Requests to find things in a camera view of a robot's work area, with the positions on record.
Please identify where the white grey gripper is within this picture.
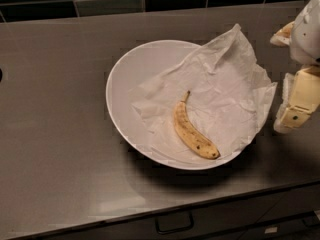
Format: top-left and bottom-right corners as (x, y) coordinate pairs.
(270, 0), (320, 134)

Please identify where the yellow spotted banana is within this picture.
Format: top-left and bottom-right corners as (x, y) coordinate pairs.
(173, 91), (220, 160)

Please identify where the white bowl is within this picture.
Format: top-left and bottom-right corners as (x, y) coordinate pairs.
(105, 39), (260, 171)

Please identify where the white crumpled paper sheet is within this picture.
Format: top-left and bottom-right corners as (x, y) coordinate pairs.
(129, 24), (277, 163)

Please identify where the dark cabinet drawer front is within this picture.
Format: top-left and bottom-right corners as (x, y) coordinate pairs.
(32, 182), (320, 240)

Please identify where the black handle at right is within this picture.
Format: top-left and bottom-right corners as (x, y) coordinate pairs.
(302, 214), (320, 228)

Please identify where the black drawer handle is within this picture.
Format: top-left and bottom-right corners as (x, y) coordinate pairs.
(155, 212), (194, 235)

